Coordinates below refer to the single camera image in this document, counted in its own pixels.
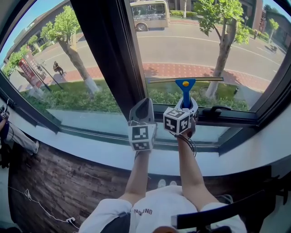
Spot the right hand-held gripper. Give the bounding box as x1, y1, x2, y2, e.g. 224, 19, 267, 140
163, 97, 200, 137

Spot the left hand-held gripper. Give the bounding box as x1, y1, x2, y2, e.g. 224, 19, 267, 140
128, 97, 158, 152

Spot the blue squeegee with yellow button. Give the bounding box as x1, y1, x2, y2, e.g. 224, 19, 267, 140
147, 76, 225, 109

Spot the casement window glass pane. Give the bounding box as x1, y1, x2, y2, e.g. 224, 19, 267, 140
129, 0, 289, 112

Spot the person's left forearm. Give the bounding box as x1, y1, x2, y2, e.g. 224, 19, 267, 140
124, 150, 152, 202

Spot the person's right forearm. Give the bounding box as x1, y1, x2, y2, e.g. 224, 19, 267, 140
176, 134, 220, 211

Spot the low fixed window pane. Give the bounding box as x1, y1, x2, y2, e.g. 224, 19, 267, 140
154, 122, 241, 147

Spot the large fixed window pane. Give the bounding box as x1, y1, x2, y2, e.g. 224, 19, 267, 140
0, 0, 130, 137

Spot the slim street tree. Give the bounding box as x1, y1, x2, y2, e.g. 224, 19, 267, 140
194, 0, 251, 98

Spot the white window sill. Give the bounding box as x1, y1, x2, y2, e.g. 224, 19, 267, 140
0, 97, 291, 177

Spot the thick forked street tree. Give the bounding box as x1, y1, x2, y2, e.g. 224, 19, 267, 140
40, 5, 100, 95

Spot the thin dark street pole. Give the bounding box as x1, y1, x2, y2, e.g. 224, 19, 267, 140
40, 61, 65, 91

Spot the person's white t-shirt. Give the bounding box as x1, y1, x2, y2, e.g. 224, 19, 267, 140
78, 185, 247, 233

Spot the beige bus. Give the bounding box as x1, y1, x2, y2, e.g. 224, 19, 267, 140
130, 0, 171, 32

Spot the black flat bar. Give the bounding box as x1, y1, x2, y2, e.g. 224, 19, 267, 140
171, 190, 266, 230

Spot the red street sign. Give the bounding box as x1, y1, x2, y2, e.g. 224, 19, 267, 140
18, 53, 47, 88

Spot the black window handle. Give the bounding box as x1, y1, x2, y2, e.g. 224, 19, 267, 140
201, 105, 232, 117

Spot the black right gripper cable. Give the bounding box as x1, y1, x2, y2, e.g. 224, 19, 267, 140
176, 134, 197, 157

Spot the black window frame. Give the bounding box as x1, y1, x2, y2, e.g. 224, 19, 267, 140
0, 0, 291, 157

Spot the thin white cable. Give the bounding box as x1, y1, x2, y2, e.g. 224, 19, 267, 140
8, 186, 69, 223

